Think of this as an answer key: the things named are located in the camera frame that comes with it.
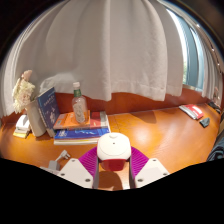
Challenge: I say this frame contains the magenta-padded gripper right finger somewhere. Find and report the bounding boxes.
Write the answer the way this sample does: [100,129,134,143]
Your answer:
[129,145,171,190]

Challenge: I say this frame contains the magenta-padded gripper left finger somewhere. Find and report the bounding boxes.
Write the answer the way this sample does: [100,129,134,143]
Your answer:
[58,146,100,190]

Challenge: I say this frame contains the flat white book under stack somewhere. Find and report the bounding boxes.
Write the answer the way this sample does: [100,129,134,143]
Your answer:
[53,134,111,146]

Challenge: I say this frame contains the orange book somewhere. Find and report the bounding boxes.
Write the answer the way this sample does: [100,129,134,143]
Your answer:
[52,110,92,131]

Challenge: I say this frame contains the red book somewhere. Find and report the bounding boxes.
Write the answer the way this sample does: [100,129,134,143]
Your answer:
[89,110,110,130]

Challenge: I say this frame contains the white ceramic vase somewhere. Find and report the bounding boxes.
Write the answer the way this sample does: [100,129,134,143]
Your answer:
[25,99,48,138]

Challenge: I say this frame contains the clear bottle with green cap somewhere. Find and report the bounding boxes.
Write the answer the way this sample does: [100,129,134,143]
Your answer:
[71,81,89,125]

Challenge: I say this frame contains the yellow book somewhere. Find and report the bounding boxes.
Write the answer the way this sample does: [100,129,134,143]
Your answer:
[12,128,31,139]

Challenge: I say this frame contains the dark jacket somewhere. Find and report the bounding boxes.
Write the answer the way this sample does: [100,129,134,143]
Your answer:
[205,129,224,163]

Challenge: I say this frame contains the upright blue book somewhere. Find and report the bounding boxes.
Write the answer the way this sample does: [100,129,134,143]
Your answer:
[35,86,62,138]

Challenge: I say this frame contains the thick white book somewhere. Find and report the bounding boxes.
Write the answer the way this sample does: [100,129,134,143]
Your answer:
[15,114,32,132]

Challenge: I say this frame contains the red and white booklet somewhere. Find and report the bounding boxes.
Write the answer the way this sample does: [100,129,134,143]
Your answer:
[178,103,205,120]

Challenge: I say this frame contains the small dark grey object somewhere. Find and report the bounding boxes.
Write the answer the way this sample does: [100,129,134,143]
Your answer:
[199,117,211,129]

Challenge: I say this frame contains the window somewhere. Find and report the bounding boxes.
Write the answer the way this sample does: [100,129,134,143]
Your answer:
[166,9,206,93]

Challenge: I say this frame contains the white curtain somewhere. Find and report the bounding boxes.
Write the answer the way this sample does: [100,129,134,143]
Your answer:
[0,0,224,118]

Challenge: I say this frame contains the grey power strip plug cable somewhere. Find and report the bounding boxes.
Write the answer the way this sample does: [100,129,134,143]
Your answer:
[48,149,72,172]

